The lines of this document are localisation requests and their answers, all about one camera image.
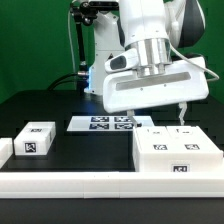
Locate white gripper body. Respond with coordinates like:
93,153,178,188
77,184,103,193
103,56,209,113

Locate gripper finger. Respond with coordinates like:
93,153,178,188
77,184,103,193
127,110,142,127
178,102,187,126

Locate white cabinet door panel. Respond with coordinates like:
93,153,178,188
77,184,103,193
167,126,223,156

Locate white cabinet body box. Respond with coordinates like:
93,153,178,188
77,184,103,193
132,128,223,172

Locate white cabinet top block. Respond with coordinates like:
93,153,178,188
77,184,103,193
14,122,56,156

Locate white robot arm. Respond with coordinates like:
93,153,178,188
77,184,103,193
85,0,209,118

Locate white thin cable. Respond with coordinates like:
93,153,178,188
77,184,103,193
169,43,221,83

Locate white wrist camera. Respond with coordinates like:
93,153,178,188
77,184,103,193
105,48,139,73

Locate white marker base plate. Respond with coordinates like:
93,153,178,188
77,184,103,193
66,115,155,133

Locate black base cables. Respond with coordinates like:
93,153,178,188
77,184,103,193
46,73,88,92

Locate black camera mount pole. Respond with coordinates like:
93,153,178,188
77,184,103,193
68,0,119,77

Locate white L-shaped obstacle wall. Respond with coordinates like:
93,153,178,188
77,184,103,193
0,138,224,198

